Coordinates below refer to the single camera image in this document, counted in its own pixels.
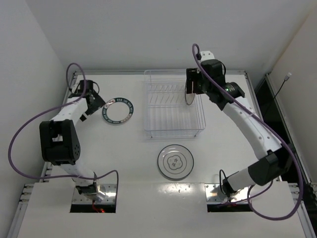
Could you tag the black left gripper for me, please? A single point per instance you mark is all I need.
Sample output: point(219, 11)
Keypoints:
point(97, 100)

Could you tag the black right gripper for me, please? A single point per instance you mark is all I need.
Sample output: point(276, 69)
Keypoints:
point(192, 81)

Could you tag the orange sunburst plate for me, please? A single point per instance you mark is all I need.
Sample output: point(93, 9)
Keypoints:
point(189, 98)

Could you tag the green rimmed white plate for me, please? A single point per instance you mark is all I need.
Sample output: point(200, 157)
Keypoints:
point(117, 111)

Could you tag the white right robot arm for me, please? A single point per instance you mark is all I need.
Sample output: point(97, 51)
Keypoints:
point(273, 159)

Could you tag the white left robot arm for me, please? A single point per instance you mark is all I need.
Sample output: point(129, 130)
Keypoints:
point(60, 144)

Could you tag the white plate with flower emblem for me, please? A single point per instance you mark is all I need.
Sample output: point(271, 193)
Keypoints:
point(175, 162)

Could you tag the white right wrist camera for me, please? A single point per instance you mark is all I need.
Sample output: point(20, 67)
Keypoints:
point(206, 55)

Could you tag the white wire dish rack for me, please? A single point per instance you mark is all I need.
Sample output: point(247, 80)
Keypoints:
point(166, 114)

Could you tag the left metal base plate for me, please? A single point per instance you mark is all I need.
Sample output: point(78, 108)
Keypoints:
point(104, 194)

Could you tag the metal base plate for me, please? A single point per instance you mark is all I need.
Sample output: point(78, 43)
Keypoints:
point(215, 196)
point(104, 194)

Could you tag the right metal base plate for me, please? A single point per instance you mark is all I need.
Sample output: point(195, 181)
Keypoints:
point(215, 196)

